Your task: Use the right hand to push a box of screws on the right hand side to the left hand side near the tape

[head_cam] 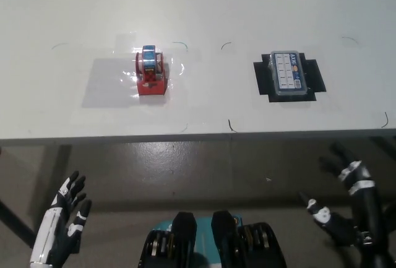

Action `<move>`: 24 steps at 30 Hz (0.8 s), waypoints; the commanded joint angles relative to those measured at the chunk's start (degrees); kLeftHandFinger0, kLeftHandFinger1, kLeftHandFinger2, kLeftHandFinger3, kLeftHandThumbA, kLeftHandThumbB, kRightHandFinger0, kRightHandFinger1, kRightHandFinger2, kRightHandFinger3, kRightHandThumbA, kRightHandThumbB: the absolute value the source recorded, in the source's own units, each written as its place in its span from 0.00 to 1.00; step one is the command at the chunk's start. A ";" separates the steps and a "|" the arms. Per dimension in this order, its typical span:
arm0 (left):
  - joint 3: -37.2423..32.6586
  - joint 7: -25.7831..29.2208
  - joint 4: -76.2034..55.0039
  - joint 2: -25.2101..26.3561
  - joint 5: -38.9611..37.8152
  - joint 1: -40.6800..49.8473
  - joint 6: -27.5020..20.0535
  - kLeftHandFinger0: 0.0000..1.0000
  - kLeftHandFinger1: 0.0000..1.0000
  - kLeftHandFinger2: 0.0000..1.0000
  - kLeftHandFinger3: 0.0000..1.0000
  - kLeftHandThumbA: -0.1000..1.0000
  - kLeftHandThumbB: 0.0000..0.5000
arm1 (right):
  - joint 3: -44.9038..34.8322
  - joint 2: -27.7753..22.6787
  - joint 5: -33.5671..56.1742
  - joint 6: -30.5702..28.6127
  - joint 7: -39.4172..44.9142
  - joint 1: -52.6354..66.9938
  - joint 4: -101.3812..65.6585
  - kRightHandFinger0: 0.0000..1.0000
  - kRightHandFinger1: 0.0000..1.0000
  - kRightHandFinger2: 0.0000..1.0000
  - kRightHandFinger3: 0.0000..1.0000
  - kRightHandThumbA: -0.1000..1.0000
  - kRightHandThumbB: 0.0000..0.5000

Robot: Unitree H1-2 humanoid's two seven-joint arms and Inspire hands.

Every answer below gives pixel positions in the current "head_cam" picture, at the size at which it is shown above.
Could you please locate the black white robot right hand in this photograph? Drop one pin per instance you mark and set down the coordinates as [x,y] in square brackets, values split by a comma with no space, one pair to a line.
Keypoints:
[369,218]

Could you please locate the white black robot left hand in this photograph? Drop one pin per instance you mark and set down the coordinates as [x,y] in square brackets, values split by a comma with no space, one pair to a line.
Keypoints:
[49,227]

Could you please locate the clear plastic screw box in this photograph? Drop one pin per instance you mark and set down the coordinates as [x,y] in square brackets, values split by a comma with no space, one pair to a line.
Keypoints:
[287,74]

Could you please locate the red tape dispenser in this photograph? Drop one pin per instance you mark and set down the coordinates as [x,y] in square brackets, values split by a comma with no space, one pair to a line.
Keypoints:
[150,87]

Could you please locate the black tape patch on table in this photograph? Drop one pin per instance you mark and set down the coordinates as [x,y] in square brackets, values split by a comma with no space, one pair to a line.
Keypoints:
[263,79]

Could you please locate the black teal robot torso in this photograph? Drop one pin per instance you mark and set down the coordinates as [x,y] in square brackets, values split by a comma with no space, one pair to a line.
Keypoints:
[185,231]

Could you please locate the clear plastic film sheet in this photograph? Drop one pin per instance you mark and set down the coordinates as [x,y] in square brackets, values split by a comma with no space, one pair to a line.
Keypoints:
[105,85]

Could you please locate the black table frame leg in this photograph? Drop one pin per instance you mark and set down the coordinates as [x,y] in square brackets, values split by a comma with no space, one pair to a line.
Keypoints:
[386,142]
[15,223]

